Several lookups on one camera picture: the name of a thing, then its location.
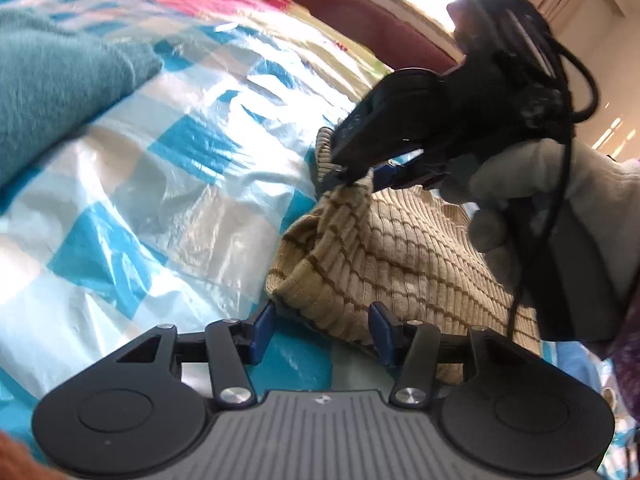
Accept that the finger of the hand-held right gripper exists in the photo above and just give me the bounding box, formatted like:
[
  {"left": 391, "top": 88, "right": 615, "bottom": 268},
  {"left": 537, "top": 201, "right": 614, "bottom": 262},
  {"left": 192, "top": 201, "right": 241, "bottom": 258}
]
[
  {"left": 372, "top": 156, "right": 453, "bottom": 192},
  {"left": 317, "top": 164, "right": 373, "bottom": 194}
]

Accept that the black cable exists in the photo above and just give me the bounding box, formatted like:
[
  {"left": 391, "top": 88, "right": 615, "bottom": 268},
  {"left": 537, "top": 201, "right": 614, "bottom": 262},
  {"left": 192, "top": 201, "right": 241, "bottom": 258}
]
[{"left": 457, "top": 0, "right": 601, "bottom": 342}]

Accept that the person's right hand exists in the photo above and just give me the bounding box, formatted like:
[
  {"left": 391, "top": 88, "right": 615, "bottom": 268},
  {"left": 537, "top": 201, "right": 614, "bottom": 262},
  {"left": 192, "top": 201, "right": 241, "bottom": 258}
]
[{"left": 440, "top": 137, "right": 640, "bottom": 311}]

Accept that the beige striped ribbed sweater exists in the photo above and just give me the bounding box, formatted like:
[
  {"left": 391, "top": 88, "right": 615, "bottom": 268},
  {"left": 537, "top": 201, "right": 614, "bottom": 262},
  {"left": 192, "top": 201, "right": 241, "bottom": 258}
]
[{"left": 265, "top": 125, "right": 544, "bottom": 384}]

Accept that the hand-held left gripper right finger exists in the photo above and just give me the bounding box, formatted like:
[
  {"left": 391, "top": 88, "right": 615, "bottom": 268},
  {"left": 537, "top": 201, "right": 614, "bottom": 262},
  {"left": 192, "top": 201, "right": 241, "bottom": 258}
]
[{"left": 367, "top": 301, "right": 544, "bottom": 408}]

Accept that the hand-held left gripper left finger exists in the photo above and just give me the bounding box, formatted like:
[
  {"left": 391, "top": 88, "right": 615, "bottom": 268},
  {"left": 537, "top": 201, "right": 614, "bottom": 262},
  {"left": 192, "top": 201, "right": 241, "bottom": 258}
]
[{"left": 115, "top": 300, "right": 277, "bottom": 408}]

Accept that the blue checkered plastic sheet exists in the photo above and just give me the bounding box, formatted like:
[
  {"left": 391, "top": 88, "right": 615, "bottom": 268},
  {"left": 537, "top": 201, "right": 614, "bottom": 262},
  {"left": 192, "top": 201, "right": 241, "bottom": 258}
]
[{"left": 0, "top": 0, "right": 468, "bottom": 443}]

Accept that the dark red headboard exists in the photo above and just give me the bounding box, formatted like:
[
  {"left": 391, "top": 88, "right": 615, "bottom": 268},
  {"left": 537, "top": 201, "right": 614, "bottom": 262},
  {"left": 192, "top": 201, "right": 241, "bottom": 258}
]
[{"left": 247, "top": 0, "right": 463, "bottom": 78}]

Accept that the teal fleece cloth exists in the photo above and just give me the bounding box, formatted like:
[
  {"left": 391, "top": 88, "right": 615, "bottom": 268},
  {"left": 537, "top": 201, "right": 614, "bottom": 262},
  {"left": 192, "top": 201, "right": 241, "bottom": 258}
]
[{"left": 0, "top": 10, "right": 164, "bottom": 188}]

